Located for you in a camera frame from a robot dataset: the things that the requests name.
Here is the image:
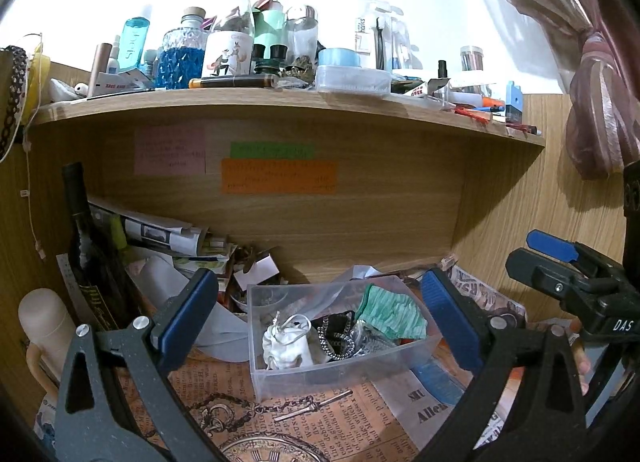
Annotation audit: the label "yellow headband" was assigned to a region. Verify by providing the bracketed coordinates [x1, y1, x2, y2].
[25, 35, 52, 116]

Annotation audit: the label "brown cardboard tube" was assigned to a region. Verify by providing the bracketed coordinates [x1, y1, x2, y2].
[89, 43, 113, 97]

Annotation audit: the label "white red printed tube box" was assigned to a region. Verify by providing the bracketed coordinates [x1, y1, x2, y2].
[90, 70, 151, 96]

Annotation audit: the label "pink curtain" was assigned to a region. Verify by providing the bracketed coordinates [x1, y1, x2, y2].
[460, 0, 640, 180]

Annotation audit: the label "white plastic bag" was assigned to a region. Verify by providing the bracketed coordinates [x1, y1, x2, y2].
[48, 77, 88, 102]

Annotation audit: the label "green striped cloth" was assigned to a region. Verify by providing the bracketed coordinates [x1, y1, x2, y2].
[355, 283, 429, 341]

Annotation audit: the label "faceted blue liquid bottle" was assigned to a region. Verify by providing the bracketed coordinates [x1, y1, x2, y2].
[156, 6, 208, 90]

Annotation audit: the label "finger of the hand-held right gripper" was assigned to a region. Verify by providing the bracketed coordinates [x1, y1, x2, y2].
[505, 248, 602, 317]
[526, 229, 624, 279]

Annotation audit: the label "brown pen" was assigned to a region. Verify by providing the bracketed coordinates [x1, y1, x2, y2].
[189, 75, 280, 90]

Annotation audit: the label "person's right hand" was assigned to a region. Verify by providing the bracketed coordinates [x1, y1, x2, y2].
[570, 319, 594, 396]

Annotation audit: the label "black binoculars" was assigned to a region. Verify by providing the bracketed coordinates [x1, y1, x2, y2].
[251, 42, 290, 74]

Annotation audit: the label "green sticky note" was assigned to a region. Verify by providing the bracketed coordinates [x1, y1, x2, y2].
[230, 142, 316, 159]

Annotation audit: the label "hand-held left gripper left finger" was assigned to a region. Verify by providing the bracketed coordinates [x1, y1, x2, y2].
[54, 268, 231, 462]

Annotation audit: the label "clear bottle silver cap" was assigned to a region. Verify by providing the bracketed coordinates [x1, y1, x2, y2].
[286, 5, 319, 66]

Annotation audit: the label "stack of newspapers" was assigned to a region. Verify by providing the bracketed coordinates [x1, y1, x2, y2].
[87, 197, 236, 273]

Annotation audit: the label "clear toothbrush packaging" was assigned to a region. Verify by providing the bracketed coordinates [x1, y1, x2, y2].
[356, 0, 416, 76]

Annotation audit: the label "mint green pump bottle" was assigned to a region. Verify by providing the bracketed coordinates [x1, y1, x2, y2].
[252, 0, 288, 50]

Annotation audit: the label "wooden shelf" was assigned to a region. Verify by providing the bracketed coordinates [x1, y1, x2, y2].
[27, 85, 547, 145]

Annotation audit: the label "black patterned headband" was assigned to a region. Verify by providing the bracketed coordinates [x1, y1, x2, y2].
[0, 45, 30, 163]

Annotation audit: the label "light blue mouthwash bottle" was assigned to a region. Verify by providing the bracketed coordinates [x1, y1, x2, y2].
[120, 5, 152, 76]

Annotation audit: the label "flat clear plastic case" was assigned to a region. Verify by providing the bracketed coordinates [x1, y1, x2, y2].
[315, 65, 392, 94]

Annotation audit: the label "blue pencil sharpener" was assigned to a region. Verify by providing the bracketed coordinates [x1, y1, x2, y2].
[505, 81, 524, 125]

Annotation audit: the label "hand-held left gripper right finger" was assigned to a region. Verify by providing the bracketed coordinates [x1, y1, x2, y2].
[415, 269, 587, 462]

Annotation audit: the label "small white brown box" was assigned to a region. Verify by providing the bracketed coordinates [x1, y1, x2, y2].
[240, 245, 281, 290]

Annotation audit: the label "grey glitter pouch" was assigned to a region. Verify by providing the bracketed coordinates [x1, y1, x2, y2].
[350, 322, 401, 355]

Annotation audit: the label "pink sticky note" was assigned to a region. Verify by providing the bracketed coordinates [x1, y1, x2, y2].
[133, 125, 207, 175]

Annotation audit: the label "tall clear illustrated bottle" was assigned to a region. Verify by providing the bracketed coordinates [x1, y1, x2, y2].
[202, 0, 257, 78]

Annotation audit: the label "orange sticky note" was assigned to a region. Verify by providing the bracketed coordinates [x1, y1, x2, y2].
[220, 159, 337, 194]

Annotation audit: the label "dark wine bottle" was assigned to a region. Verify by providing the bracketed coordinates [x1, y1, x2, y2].
[61, 162, 133, 330]

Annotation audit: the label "clear plastic box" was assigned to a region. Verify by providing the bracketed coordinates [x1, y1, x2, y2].
[247, 273, 443, 401]

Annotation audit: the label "blue tape roll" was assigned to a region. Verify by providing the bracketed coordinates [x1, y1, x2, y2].
[318, 47, 361, 68]

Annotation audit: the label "white cloth pouch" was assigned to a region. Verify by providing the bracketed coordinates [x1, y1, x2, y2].
[262, 312, 313, 371]

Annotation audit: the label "clear jar of sticks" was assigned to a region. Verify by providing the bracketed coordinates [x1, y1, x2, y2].
[459, 46, 486, 93]

